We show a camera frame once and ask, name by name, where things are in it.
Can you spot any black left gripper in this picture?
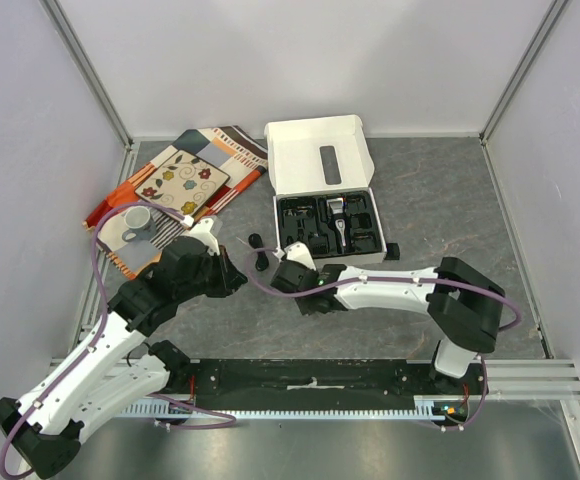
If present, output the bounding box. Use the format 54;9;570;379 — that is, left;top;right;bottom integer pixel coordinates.
176;244;248;303

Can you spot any silver black hair clipper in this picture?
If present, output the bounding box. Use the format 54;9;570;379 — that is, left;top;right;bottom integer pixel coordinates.
326;197;351;254

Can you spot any black clipper guard comb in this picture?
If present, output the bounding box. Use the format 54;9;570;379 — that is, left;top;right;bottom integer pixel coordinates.
384;242;401;261

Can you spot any white cardboard clipper box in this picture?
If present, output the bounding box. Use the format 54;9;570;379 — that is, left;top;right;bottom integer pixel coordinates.
265;115;387;266

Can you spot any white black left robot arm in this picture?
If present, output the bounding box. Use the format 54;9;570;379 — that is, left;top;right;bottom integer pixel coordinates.
0;236;247;479

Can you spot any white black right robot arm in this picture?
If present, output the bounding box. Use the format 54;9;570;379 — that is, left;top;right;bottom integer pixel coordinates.
271;257;506;394

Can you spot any black guard comb in tray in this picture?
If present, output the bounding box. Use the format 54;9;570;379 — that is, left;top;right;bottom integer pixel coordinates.
308;236;330;257

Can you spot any black plastic tray insert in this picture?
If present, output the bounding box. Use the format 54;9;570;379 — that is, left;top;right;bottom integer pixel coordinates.
274;188;386;266

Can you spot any grey ceramic mug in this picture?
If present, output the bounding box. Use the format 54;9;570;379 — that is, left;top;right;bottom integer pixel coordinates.
122;206;156;242

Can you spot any floral square plate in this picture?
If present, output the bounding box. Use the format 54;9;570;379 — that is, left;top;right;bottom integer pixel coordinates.
135;150;230;216

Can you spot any colourful patchwork cloth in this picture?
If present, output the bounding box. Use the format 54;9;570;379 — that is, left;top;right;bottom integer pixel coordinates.
84;126;268;279

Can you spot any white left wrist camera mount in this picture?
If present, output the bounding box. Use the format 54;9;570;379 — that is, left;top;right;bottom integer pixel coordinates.
183;216;222;256

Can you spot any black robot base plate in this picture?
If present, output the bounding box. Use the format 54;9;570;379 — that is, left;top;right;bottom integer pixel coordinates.
156;359;485;412

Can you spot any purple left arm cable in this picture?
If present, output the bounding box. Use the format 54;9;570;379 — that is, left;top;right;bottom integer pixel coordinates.
0;202;239;479

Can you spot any white slotted cable duct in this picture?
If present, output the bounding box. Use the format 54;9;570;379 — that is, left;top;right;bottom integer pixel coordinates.
117;398;459;421

